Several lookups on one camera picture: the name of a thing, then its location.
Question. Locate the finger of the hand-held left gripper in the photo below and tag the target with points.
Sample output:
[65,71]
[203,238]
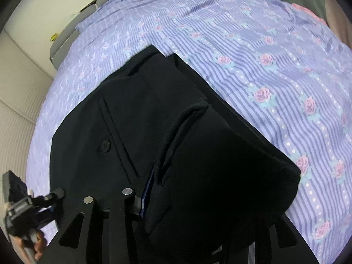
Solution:
[52,195]
[51,216]

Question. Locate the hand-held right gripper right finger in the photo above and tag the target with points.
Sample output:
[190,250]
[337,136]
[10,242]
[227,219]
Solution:
[299,253]

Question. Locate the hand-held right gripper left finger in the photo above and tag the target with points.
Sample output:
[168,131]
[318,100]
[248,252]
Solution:
[144,200]

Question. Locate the black pants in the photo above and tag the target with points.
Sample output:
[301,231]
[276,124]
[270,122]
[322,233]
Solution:
[192,156]

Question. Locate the person's left hand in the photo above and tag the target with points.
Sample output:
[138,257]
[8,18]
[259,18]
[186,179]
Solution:
[41,246]

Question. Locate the grey bed headboard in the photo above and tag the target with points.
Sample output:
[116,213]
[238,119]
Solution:
[62,45]

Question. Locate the small yellow object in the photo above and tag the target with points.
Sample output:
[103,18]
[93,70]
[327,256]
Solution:
[54,36]

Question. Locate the purple floral striped bed sheet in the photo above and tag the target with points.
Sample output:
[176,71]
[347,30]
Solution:
[275,74]

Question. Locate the pink floral cloth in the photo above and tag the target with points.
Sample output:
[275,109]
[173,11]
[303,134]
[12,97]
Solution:
[306,12]

